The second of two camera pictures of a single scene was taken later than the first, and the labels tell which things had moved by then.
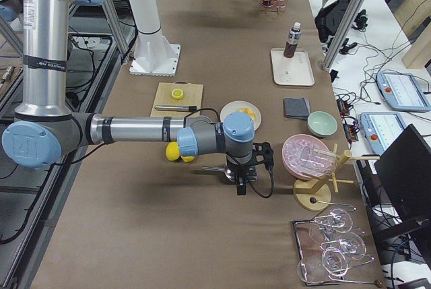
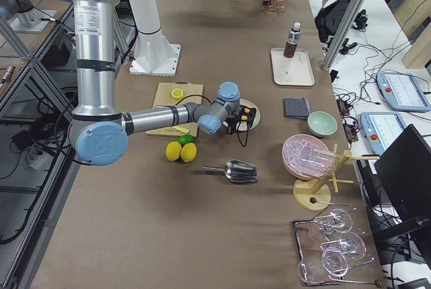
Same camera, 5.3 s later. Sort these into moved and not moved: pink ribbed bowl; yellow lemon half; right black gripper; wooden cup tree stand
Moved: right black gripper
Not moved: pink ribbed bowl; wooden cup tree stand; yellow lemon half
